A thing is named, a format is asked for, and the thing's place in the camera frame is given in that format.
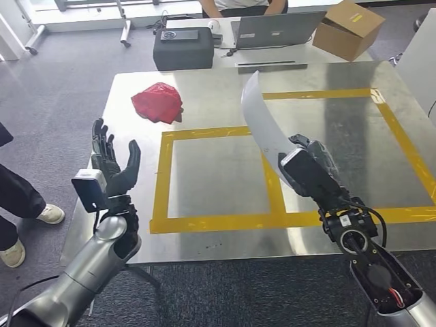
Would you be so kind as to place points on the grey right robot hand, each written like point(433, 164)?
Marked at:
point(320, 151)

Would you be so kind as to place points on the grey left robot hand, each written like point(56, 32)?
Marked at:
point(118, 180)

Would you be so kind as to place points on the white curved plastic part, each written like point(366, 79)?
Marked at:
point(262, 122)

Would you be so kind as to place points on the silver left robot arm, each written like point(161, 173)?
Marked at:
point(88, 266)

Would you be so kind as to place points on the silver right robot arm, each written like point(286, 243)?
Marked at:
point(381, 275)

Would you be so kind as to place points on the steel workbench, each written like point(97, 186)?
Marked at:
point(211, 176)

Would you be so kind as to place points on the yellow tape grid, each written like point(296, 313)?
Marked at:
point(163, 180)

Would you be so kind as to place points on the red plastic bag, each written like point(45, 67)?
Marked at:
point(156, 101)

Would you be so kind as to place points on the black flat strip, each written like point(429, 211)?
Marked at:
point(265, 63)

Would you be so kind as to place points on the brown cardboard box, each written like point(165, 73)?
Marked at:
point(347, 31)

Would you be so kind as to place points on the grey laptop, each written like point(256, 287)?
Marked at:
point(276, 29)

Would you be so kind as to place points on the white stand leg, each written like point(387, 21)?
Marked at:
point(124, 27)
point(34, 40)

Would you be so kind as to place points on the black hard case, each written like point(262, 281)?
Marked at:
point(184, 54)

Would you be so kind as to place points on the white panel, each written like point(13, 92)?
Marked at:
point(419, 67)

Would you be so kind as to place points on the white round device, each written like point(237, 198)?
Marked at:
point(213, 25)

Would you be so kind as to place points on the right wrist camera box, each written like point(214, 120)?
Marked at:
point(306, 173)

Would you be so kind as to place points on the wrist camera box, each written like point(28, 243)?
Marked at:
point(306, 173)
point(88, 189)

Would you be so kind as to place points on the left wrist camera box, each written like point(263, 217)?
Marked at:
point(88, 189)

